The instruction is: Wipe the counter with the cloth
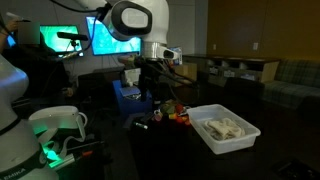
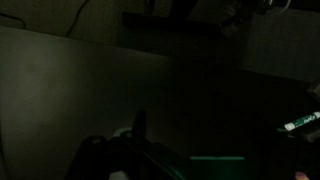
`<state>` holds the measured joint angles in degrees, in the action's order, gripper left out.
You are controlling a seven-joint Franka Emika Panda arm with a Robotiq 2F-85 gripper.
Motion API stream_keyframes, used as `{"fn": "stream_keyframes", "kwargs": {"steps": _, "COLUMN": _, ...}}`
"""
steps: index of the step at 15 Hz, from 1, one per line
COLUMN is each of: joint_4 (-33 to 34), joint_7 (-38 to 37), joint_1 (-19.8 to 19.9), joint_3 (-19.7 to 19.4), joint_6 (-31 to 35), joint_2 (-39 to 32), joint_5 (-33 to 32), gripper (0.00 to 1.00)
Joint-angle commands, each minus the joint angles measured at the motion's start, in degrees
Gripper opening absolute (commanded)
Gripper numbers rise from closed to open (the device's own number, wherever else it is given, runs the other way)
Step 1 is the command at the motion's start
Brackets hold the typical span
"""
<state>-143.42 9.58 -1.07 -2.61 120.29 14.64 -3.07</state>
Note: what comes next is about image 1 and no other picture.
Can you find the person in dark clothes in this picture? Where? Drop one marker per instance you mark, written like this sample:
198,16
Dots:
36,73

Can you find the white terry cloth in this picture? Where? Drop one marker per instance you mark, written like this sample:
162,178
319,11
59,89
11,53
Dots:
225,129

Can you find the red soft toy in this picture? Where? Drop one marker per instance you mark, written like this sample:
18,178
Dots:
179,109

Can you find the small blue monitor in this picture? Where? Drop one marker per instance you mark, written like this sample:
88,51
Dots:
11,40

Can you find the green plaid sofa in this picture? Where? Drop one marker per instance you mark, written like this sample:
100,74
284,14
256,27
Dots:
293,83

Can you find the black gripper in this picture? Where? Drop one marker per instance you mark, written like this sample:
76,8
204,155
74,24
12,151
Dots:
148,68

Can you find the white wall outlet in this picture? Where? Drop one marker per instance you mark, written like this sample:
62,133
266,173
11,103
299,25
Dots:
255,46

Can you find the yellowish wrist camera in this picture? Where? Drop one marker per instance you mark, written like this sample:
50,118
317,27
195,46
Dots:
128,61

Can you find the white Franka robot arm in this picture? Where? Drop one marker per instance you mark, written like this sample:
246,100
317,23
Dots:
13,150

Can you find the cardboard box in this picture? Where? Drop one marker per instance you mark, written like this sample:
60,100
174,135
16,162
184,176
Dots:
186,70

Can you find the black camera on tripod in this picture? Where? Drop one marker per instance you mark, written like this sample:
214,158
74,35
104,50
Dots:
71,36

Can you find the brown plush toy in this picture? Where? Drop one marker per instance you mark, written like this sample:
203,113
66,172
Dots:
167,107

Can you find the large wall monitor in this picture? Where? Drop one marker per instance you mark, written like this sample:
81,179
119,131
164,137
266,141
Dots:
106,43

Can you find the white box device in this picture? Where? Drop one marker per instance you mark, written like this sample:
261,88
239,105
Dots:
131,76

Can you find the blue storage box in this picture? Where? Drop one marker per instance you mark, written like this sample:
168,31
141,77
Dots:
128,105

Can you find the white VR headset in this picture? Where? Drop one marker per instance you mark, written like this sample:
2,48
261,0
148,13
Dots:
56,116

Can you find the blue white carton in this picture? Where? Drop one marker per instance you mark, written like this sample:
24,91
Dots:
178,53

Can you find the black flat device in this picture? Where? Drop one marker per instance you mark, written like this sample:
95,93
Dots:
295,170

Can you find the wooden shelf cabinet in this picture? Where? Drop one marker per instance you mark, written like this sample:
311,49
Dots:
233,68

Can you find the white green marker pen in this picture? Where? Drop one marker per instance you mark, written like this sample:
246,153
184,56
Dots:
141,125

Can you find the orange tipped screwdriver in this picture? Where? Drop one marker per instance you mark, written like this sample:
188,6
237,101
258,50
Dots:
71,158

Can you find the medium wall monitor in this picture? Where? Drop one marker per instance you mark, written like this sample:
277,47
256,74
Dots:
56,41

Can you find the white plastic bin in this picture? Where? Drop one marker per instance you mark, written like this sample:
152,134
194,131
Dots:
200,115

